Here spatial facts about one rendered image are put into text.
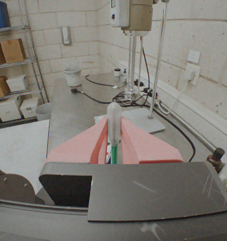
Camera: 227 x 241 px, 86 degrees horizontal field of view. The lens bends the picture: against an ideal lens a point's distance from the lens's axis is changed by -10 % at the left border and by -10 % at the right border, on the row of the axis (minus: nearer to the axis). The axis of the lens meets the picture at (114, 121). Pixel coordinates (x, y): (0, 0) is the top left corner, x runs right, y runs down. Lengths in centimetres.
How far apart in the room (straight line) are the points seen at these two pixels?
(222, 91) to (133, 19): 42
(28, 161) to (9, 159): 9
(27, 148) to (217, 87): 81
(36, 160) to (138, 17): 59
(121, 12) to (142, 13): 6
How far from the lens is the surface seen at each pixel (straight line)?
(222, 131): 61
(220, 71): 64
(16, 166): 60
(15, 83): 241
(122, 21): 47
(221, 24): 66
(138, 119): 68
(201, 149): 63
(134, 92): 55
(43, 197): 29
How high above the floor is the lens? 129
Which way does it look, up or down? 36 degrees down
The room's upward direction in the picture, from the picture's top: 1 degrees counter-clockwise
